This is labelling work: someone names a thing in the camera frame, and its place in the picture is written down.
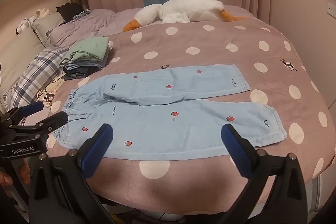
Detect folded blue garment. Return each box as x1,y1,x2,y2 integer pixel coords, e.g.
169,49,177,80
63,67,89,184
63,55,109,73

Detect cartoon print cloth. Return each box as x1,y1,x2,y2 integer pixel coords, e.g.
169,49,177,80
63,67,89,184
36,79,64,109

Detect plaid pillow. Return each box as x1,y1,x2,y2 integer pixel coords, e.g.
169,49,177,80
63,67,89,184
4,47,70,109

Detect purple duvet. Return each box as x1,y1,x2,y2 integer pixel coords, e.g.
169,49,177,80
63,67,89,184
49,8,144,49

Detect white goose plush toy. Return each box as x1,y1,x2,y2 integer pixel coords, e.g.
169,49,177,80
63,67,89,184
123,0,248,32

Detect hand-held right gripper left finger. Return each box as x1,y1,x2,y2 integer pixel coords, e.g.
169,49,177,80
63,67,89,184
28,123,115,224

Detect pink polka dot blanket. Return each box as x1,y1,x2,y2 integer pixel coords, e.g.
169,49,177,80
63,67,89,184
47,5,334,214

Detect light blue strawberry pants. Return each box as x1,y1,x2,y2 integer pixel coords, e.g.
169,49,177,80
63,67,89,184
52,64,288,161

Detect cream plush toy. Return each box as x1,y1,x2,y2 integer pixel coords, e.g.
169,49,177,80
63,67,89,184
29,8,51,24

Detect small beige pillow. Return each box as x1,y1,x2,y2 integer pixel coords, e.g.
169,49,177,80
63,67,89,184
31,12,65,47

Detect black garment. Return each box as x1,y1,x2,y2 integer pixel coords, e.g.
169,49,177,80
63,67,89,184
56,3,85,23

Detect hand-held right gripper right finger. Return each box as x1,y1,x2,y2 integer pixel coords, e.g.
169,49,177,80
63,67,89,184
221,123,308,224

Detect folded dark jeans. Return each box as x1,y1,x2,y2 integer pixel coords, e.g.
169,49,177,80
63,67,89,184
61,67,101,81

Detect person's left hand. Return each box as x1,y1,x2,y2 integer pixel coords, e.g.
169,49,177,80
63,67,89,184
0,162,31,186

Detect white wall socket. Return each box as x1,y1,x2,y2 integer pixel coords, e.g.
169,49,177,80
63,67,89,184
326,2,336,18

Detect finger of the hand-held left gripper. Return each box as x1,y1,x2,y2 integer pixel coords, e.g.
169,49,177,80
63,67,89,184
4,101,45,124
12,111,69,136

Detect folded green garment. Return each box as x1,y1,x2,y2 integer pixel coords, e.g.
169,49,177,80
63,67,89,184
60,36,110,65

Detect blue plaid shirt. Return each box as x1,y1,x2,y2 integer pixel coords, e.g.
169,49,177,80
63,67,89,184
71,10,93,23

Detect large beige pillow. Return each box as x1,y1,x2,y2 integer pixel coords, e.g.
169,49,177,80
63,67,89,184
0,27,46,94

